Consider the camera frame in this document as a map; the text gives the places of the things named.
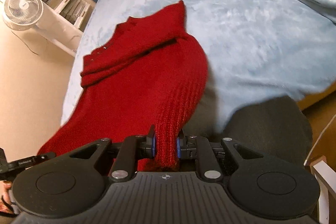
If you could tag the white wooden furniture piece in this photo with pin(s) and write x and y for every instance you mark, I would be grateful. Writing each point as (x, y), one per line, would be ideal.
(325, 176)

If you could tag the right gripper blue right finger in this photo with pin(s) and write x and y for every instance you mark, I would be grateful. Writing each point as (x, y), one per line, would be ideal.
(205, 155)

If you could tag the white tower fan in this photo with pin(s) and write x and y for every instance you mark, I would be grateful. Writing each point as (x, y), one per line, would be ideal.
(22, 15)

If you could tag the person's left hand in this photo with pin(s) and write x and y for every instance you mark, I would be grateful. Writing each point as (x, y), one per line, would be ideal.
(8, 206)

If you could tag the black trousers of person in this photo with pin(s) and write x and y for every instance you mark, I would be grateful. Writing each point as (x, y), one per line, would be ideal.
(275, 126)

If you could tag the wooden bed frame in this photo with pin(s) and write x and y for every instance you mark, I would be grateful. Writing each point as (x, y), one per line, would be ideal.
(311, 99)

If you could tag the light blue fleece bed sheet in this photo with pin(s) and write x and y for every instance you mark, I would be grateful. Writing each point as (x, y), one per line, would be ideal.
(257, 49)

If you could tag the red knit sweater dress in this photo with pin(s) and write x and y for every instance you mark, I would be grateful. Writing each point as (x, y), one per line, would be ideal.
(150, 75)

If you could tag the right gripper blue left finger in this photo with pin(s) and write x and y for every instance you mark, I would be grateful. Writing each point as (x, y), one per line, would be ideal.
(127, 154)

